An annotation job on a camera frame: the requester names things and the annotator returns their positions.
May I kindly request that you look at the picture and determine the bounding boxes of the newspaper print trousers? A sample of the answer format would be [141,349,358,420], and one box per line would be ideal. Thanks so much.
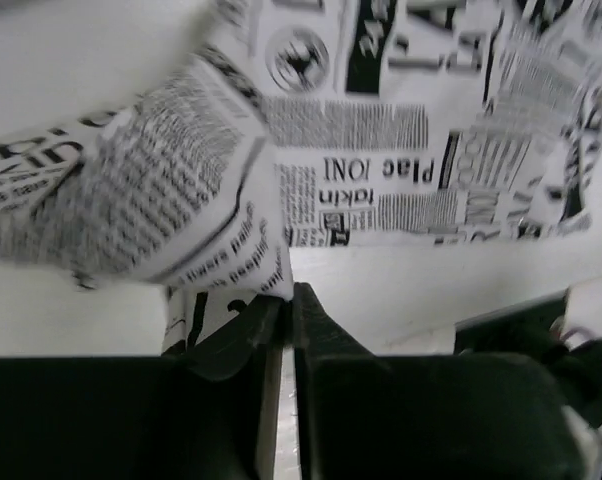
[0,1,602,353]

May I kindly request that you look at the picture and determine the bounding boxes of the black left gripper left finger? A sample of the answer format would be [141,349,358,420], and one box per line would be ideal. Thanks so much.
[0,296,284,479]

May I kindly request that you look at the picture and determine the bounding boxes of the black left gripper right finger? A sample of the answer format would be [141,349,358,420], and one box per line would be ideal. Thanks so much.
[291,283,602,479]

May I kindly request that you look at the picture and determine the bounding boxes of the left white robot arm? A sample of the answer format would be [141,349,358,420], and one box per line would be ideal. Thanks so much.
[0,283,602,479]

